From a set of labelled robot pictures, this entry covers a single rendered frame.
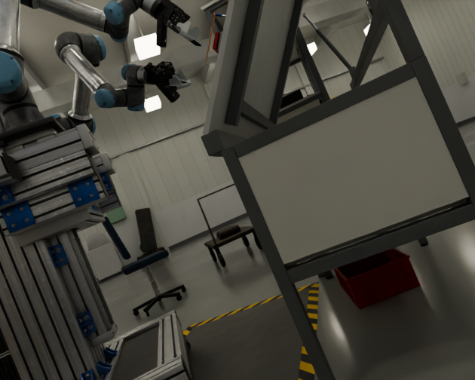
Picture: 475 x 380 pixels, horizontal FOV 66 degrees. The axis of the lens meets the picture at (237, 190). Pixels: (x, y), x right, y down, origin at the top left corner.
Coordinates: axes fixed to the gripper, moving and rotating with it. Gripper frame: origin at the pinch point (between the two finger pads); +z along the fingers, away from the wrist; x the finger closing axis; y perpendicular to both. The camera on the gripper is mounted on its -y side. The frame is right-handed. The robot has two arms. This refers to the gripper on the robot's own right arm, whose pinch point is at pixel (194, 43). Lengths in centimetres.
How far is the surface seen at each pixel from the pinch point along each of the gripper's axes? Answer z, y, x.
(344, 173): 72, -4, -32
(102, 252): -250, -620, 751
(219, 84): 27.6, -5.2, -30.9
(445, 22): 113, 480, 1139
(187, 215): -149, -447, 943
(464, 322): 133, -20, -12
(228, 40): 22.2, 6.5, -30.0
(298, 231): 72, -25, -33
